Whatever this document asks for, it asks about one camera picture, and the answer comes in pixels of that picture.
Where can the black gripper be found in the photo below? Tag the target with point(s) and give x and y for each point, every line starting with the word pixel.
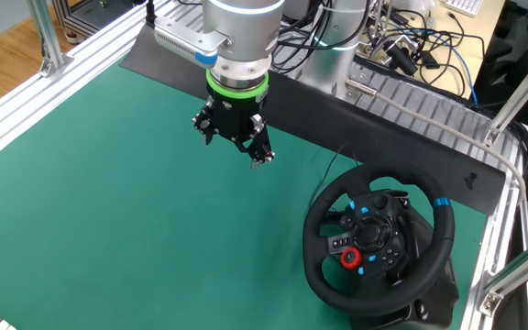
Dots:
pixel 238 114

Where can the black racing steering wheel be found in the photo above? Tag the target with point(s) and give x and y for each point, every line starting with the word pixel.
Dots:
pixel 374 238

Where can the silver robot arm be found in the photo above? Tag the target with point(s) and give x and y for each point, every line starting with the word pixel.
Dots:
pixel 241 27

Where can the black wheel base housing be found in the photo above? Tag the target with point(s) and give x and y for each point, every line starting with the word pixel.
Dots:
pixel 429 316

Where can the green table mat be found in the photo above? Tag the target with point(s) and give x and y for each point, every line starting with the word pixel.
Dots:
pixel 108 206

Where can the black power adapter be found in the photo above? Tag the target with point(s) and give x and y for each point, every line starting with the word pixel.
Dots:
pixel 401 59

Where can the white keyboard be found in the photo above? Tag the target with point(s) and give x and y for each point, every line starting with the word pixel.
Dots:
pixel 463 7

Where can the beige desk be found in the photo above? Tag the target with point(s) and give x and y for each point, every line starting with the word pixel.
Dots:
pixel 484 41

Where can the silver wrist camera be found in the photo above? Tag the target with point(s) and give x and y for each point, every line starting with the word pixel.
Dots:
pixel 177 41

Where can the aluminium frame post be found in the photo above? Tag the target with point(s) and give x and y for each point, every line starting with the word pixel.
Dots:
pixel 47 36
pixel 520 270
pixel 520 94

